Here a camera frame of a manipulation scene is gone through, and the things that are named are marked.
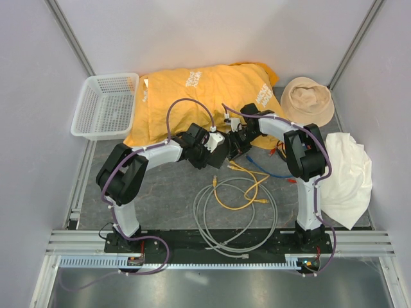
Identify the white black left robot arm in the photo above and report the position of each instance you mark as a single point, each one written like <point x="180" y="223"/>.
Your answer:
<point x="122" y="174"/>

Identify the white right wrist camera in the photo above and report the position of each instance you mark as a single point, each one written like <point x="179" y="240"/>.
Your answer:
<point x="233" y="124"/>

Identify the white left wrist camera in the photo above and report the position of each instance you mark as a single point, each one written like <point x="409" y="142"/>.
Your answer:
<point x="214" y="140"/>

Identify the white plastic perforated basket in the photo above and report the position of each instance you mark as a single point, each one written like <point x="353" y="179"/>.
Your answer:
<point x="105" y="107"/>

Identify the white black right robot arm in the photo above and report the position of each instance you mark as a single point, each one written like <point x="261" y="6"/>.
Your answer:
<point x="307" y="161"/>

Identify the beige bucket hat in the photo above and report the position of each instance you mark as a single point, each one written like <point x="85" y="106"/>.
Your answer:
<point x="305" y="101"/>

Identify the white crumpled cloth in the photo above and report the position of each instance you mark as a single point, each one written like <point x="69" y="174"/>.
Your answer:
<point x="346" y="194"/>

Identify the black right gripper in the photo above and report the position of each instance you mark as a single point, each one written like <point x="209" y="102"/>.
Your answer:
<point x="237" y="147"/>

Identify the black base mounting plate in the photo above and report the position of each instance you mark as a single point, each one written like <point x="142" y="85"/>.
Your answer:
<point x="189" y="247"/>

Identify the orange printed t-shirt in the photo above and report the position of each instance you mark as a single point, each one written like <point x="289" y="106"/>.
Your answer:
<point x="170" y="100"/>

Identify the black network switch box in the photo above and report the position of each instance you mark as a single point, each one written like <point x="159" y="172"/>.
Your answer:
<point x="220" y="154"/>

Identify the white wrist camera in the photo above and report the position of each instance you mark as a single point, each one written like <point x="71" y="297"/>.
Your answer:
<point x="214" y="140"/>
<point x="233" y="124"/>

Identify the grey slotted cable duct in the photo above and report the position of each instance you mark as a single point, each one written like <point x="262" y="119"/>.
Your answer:
<point x="126" y="263"/>

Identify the aluminium frame rail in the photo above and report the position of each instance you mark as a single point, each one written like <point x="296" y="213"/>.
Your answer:
<point x="355" y="243"/>

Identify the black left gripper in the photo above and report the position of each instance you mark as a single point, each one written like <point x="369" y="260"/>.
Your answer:
<point x="201" y="164"/>

